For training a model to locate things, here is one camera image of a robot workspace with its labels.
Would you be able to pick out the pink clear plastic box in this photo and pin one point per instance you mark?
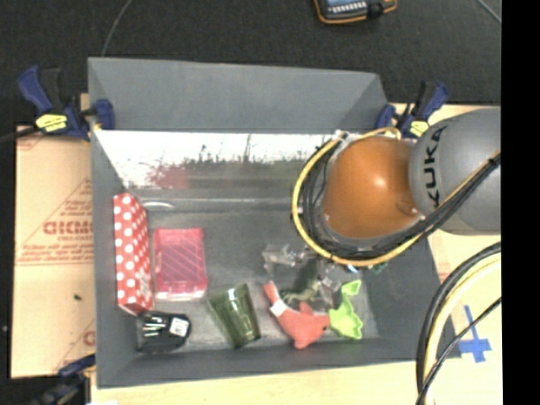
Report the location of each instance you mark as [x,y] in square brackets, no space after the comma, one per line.
[179,264]

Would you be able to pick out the lime green plastic shape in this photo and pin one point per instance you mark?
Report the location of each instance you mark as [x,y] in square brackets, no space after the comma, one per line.
[348,316]

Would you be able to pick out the grey toy animal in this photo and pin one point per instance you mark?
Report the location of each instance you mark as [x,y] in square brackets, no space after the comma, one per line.
[279,259]

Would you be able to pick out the pink plush toy fish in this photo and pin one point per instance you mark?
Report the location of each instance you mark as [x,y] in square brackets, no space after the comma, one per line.
[301,323]

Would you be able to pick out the red box with white dots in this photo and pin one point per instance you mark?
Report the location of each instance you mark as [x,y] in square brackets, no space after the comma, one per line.
[131,251]

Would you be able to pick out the dark green toy dinosaur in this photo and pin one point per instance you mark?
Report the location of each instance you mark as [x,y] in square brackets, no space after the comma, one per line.
[307,284]

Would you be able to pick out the grey metal bin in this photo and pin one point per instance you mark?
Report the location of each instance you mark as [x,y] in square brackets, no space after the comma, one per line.
[236,99]

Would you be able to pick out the black box with white label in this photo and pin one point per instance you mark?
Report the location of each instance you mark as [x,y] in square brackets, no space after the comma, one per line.
[162,331]

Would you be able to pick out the green translucent cup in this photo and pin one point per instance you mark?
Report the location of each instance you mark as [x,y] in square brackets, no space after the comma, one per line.
[237,315]

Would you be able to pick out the brown cardboard board, red print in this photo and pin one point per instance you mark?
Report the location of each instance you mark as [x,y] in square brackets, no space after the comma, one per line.
[50,209]

